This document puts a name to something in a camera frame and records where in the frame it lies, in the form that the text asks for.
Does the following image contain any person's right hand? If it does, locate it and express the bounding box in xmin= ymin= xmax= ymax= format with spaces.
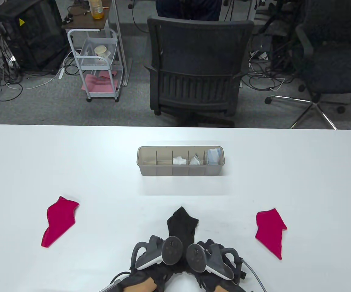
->
xmin=181 ymin=266 xmax=247 ymax=292

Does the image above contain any person's left hand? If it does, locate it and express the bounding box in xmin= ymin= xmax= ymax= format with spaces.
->
xmin=122 ymin=263 xmax=183 ymax=289

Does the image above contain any grey tracking controller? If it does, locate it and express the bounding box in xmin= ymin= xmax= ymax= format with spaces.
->
xmin=187 ymin=243 xmax=234 ymax=280
xmin=135 ymin=236 xmax=183 ymax=270

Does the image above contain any pink sock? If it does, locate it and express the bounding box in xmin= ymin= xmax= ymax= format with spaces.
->
xmin=255 ymin=208 xmax=287 ymax=260
xmin=41 ymin=196 xmax=80 ymax=248

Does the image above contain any person's left forearm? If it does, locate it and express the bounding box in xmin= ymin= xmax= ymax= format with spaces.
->
xmin=139 ymin=277 xmax=158 ymax=292

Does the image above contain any beige divided organizer box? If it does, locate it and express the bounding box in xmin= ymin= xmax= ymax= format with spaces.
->
xmin=137 ymin=146 xmax=224 ymax=177

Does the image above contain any pink cloth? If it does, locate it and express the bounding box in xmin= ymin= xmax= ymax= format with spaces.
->
xmin=81 ymin=71 xmax=119 ymax=93

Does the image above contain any black mesh office chair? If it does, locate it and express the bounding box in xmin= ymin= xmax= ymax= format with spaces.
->
xmin=144 ymin=16 xmax=255 ymax=127

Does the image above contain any dark chair with chrome base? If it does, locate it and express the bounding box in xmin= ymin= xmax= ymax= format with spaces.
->
xmin=265 ymin=0 xmax=351 ymax=130

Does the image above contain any cream cup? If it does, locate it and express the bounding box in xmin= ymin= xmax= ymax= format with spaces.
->
xmin=94 ymin=46 xmax=112 ymax=58

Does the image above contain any white rolling cart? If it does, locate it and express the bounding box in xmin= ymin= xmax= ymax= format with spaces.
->
xmin=61 ymin=3 xmax=124 ymax=102

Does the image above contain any black computer tower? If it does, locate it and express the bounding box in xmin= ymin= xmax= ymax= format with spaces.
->
xmin=0 ymin=0 xmax=69 ymax=75

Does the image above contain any bottle of orange liquid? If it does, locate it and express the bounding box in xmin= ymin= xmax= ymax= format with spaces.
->
xmin=88 ymin=0 xmax=104 ymax=19

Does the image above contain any grey cable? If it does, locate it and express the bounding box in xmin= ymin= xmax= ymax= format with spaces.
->
xmin=242 ymin=258 xmax=267 ymax=292

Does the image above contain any black cable tangle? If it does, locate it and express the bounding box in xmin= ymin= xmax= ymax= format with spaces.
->
xmin=0 ymin=29 xmax=24 ymax=122
xmin=241 ymin=29 xmax=299 ymax=92

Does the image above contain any white metal frame post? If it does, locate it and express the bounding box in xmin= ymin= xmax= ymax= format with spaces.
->
xmin=239 ymin=0 xmax=256 ymax=89
xmin=108 ymin=0 xmax=132 ymax=87

